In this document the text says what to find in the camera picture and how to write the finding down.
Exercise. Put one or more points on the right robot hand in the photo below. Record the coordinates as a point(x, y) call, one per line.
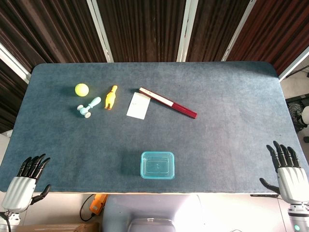
point(290, 183)

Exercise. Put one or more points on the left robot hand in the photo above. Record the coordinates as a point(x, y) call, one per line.
point(18, 193)

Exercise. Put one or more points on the clear teal plastic container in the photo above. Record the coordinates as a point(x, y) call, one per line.
point(144, 154)

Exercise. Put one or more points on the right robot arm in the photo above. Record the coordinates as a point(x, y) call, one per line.
point(299, 220)

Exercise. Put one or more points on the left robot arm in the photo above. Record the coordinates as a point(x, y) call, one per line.
point(13, 217)

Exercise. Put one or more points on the long dark red box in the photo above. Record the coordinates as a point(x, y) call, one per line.
point(166, 102)

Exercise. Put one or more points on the black and white equipment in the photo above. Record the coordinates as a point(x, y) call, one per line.
point(298, 113)

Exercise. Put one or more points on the orange device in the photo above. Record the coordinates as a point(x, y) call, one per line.
point(97, 204)

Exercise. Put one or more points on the blue-grey table cloth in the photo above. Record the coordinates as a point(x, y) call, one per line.
point(217, 145)

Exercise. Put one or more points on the grey robot torso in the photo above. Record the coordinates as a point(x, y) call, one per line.
point(193, 212)

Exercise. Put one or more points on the light blue toy hammer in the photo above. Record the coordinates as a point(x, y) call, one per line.
point(89, 106)

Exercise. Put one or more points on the yellow-green tennis ball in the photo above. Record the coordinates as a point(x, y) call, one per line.
point(81, 90)

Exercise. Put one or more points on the yellow rubber chicken toy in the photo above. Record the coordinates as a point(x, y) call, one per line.
point(110, 98)

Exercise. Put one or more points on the white paper card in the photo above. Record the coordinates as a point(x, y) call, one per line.
point(138, 107)

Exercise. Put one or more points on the white partition post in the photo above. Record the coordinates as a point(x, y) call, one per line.
point(14, 62)
point(101, 31)
point(294, 64)
point(237, 31)
point(184, 29)

